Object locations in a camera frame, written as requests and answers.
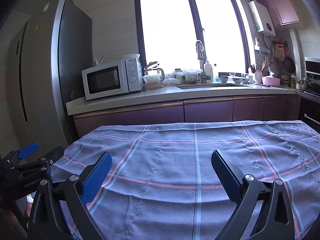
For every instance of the white plastic bag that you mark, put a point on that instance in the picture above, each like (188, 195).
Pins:
(171, 81)

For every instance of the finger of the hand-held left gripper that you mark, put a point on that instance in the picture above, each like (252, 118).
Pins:
(28, 150)
(53, 153)

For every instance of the steel faucet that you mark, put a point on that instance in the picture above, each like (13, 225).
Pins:
(200, 60)

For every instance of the white water heater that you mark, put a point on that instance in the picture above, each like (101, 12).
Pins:
(261, 17)

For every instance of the kitchen window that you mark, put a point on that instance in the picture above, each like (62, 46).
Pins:
(165, 30)

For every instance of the checked blue tablecloth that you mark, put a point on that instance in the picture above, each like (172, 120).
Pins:
(175, 160)

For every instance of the pink wall cabinet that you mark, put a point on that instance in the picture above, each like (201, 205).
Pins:
(280, 7)

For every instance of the blue patterned bowl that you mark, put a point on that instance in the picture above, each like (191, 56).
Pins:
(241, 80)

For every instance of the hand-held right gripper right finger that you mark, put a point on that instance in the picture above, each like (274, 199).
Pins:
(225, 177)

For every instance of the white dish soap bottle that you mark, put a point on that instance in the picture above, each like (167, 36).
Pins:
(208, 71)

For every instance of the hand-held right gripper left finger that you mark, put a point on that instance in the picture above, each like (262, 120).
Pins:
(96, 178)

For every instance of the hanging frying pan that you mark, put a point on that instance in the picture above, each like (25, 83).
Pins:
(289, 65)

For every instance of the yellow oil bottle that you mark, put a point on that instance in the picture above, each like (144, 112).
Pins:
(293, 81)

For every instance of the glass kettle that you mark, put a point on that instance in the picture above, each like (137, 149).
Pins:
(160, 71)

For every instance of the pink basin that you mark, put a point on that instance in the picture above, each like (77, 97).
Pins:
(271, 81)

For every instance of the white bowl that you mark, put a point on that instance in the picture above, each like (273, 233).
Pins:
(131, 56)

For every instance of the silver refrigerator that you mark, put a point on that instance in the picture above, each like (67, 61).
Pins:
(40, 80)

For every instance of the clear food container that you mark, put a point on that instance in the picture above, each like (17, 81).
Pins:
(152, 80)

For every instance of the kitchen sink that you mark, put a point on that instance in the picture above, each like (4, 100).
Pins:
(212, 85)

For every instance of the black built-in oven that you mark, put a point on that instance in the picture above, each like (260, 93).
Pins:
(310, 115)

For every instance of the orange grater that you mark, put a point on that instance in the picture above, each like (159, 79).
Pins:
(280, 50)

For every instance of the grey wall rack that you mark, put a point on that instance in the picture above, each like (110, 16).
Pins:
(262, 49)

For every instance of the white dotted utensil holder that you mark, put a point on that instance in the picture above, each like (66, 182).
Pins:
(258, 76)

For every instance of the green-labelled jar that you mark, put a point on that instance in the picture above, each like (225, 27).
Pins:
(178, 76)

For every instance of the small white figurine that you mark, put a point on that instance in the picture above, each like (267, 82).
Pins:
(98, 61)

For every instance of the purple base cabinet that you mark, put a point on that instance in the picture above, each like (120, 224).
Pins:
(207, 111)

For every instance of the beige kitchen counter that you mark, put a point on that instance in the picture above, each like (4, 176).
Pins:
(150, 97)

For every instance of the white microwave oven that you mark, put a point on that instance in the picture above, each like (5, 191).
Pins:
(102, 80)

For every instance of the small dark bowl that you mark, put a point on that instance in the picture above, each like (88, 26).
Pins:
(223, 79)

